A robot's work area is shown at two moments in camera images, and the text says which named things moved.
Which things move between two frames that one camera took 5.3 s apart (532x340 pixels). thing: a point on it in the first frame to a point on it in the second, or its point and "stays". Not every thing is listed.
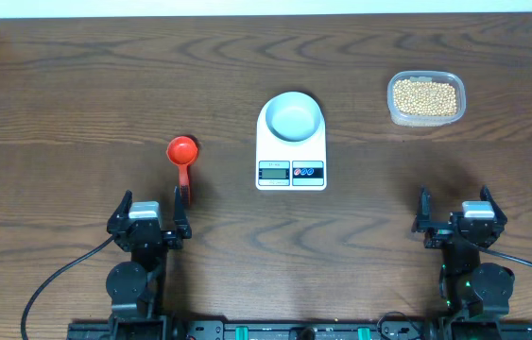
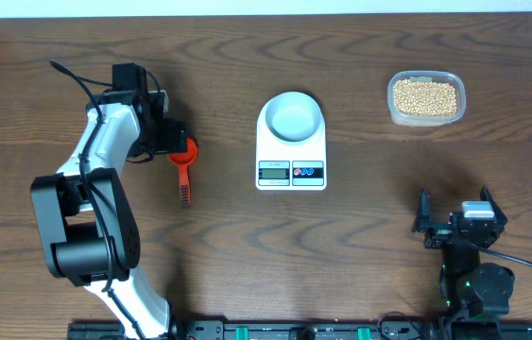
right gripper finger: (486, 195) stays
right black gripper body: (437, 237) stays
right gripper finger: (423, 218) stays
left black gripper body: (168, 242) to (163, 136)
